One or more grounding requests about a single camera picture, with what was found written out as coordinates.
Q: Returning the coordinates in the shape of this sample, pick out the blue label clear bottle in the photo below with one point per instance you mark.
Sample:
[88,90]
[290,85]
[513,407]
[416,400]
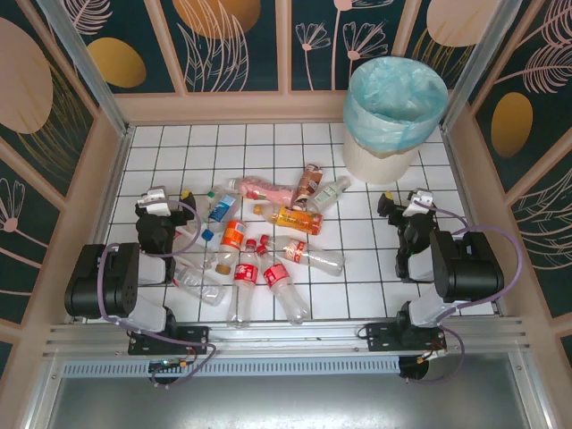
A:
[222,209]

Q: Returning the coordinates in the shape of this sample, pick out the blue cap clear bottle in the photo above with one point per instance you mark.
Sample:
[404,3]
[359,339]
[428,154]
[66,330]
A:
[207,235]

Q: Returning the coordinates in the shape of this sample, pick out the orange label tan cap bottle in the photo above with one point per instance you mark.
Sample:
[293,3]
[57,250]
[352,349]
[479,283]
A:
[232,237]

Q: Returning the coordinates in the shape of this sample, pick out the green label clear bottle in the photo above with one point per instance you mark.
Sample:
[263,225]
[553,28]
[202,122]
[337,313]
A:
[328,192]

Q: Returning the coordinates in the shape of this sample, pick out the pink label plastic bottle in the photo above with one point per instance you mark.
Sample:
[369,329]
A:
[268,190]

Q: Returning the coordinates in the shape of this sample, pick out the red white label clear bottle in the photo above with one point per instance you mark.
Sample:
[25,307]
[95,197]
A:
[313,259]

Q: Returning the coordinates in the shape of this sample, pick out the yellow orange label bottle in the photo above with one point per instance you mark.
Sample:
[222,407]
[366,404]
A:
[295,220]

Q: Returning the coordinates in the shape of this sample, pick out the red cola label bottle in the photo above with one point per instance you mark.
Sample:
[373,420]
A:
[246,272]
[277,275]

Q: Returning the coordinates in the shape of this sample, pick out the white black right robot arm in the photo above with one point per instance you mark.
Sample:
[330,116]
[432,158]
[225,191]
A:
[469,268]

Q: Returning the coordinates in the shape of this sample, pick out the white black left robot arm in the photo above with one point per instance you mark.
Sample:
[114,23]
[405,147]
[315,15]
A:
[103,286]

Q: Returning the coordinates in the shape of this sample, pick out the white ribbed waste bin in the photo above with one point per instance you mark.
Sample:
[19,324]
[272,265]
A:
[380,167]

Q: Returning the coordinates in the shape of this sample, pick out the pale blue bin liner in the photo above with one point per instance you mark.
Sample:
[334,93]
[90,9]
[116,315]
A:
[393,85]

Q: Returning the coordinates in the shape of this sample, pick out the grey metal sheet panel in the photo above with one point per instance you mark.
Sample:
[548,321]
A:
[286,402]

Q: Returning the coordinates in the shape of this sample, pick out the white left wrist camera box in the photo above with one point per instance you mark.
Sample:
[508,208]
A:
[154,196]

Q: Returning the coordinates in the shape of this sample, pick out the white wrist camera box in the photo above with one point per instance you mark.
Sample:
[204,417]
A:
[422,195]
[154,196]

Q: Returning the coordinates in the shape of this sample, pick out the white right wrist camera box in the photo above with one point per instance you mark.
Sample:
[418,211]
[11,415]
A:
[422,195]

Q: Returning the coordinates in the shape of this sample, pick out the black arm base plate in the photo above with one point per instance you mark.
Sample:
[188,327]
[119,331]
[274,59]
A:
[380,337]
[192,339]

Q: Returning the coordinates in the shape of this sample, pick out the aluminium mounting rail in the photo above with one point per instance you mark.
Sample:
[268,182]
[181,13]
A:
[290,335]

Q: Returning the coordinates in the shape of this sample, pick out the aluminium frame post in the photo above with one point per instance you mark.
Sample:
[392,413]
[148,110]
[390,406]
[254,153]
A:
[85,67]
[482,58]

